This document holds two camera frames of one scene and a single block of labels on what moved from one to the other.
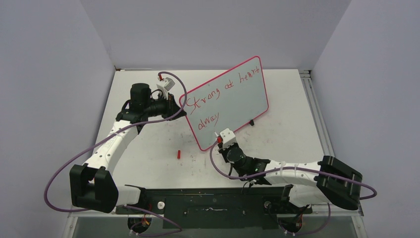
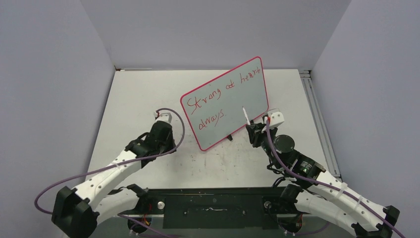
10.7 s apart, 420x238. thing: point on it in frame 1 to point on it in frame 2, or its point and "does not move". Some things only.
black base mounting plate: [250, 208] does not move
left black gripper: [174, 107] to [172, 145]
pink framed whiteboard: [228, 101] does not move
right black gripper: [224, 151] to [255, 132]
